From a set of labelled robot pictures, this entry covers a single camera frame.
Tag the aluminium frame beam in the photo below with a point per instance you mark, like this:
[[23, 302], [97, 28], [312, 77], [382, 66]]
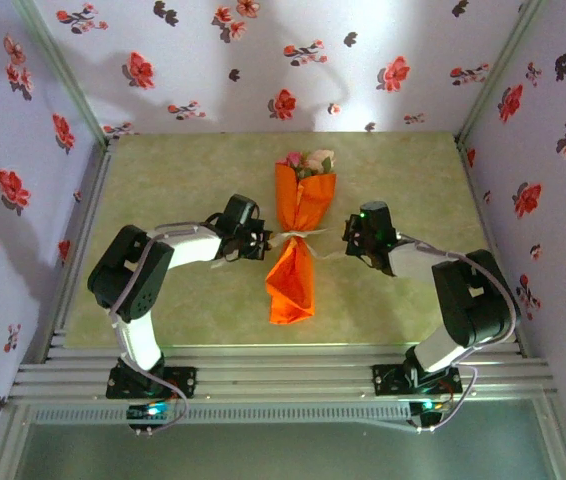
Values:
[[283, 370]]

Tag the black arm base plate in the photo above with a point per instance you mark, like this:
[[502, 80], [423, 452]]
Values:
[[185, 380], [385, 380]]

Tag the cream satin ribbon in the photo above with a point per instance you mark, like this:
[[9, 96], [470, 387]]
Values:
[[295, 235]]

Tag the orange wrapping paper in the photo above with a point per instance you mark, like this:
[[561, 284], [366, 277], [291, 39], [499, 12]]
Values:
[[288, 290]]

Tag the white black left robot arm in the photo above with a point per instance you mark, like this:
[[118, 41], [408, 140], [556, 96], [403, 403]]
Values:
[[193, 250]]

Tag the aluminium lower frame post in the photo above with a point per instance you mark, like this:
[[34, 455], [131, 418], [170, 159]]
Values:
[[560, 440], [3, 450]]

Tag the aluminium corner post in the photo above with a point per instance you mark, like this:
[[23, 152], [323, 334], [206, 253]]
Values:
[[65, 75], [495, 75]]

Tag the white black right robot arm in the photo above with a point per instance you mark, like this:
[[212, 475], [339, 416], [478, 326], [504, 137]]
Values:
[[413, 260]]

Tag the cream artificial rose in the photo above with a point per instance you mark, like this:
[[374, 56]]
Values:
[[320, 157]]

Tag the small controller circuit board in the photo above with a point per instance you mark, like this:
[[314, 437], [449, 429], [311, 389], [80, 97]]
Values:
[[139, 413], [419, 409]]

